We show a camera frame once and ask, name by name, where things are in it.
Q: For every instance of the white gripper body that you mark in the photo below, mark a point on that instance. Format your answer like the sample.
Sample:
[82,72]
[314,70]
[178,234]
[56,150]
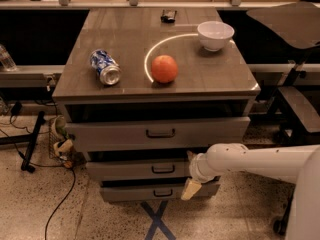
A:
[197,168]

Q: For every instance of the grey drawer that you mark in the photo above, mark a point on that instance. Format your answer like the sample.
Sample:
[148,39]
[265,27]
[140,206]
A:
[142,193]
[139,169]
[157,134]

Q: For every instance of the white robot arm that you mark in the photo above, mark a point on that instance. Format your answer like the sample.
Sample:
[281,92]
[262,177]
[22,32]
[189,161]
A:
[266,164]

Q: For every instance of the grey drawer cabinet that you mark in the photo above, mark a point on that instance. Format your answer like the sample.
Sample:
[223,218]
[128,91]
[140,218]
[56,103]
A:
[208,85]

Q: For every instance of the blue tape cross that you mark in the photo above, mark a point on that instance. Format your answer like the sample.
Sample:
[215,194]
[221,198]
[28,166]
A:
[157,222]

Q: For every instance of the orange fruit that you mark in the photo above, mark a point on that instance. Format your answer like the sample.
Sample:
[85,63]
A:
[164,69]

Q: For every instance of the black office chair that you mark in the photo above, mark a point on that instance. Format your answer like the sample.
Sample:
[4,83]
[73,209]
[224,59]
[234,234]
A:
[298,24]

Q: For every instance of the blue soda can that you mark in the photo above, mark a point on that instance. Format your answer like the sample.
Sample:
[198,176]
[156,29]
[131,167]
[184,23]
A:
[107,69]

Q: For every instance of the white bowl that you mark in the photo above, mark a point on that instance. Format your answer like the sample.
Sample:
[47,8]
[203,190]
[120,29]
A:
[214,35]

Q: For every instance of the small black device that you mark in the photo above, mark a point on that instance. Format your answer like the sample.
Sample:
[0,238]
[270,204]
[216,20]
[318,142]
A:
[168,16]

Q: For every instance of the black stand leg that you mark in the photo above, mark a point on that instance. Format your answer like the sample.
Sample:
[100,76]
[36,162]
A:
[30,139]

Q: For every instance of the clear plastic bottle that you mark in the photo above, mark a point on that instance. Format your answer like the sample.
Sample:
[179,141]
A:
[6,59]

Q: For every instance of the wire basket with items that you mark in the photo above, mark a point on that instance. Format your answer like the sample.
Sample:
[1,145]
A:
[63,148]

